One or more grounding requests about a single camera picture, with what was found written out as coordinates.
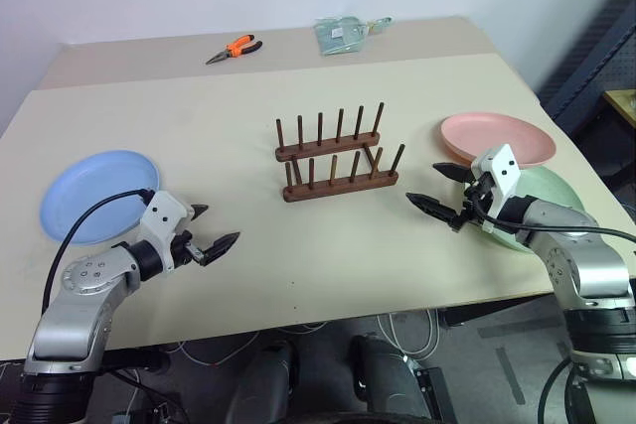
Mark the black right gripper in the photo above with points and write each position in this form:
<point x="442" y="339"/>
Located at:
<point x="472" y="205"/>

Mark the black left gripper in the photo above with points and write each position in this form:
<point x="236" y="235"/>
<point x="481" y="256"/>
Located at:
<point x="185" y="250"/>

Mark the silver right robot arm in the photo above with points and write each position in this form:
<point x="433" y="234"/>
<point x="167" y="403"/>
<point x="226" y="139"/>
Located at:
<point x="581" y="255"/>

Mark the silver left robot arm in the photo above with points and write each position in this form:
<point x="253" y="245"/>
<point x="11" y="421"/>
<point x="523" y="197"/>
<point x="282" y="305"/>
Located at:
<point x="82" y="290"/>

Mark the wooden dish rack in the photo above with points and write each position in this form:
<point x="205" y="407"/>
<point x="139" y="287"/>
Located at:
<point x="333" y="161"/>

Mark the pink plate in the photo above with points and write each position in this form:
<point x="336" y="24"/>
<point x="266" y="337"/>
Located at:
<point x="492" y="138"/>

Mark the green plate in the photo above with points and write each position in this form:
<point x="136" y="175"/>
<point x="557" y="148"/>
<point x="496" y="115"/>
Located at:
<point x="551" y="190"/>

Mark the blue plate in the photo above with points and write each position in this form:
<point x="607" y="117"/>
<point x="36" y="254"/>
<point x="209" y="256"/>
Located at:
<point x="94" y="195"/>

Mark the dark rounded left leg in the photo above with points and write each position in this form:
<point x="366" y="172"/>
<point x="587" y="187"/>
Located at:
<point x="263" y="384"/>

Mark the dark rounded leg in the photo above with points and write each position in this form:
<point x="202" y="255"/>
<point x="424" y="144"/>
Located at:
<point x="387" y="379"/>
<point x="263" y="384"/>

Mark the orange black pliers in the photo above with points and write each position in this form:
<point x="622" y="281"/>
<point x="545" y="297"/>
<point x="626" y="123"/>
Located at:
<point x="236" y="48"/>

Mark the pale green plastic bag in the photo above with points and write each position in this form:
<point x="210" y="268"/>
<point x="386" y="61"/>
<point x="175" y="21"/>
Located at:
<point x="340" y="36"/>

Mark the dark rounded right leg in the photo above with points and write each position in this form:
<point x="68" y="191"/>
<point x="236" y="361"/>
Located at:
<point x="387" y="379"/>

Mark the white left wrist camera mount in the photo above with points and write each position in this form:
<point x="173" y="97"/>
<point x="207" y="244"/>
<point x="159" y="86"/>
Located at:
<point x="161" y="218"/>

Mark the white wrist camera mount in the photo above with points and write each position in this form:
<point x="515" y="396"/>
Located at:
<point x="161" y="218"/>
<point x="497" y="171"/>

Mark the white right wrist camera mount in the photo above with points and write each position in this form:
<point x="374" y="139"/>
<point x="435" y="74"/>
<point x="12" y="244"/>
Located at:
<point x="497" y="171"/>

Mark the dark metal shelf frame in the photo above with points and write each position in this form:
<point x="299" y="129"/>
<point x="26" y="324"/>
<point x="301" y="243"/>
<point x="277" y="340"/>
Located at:
<point x="591" y="61"/>

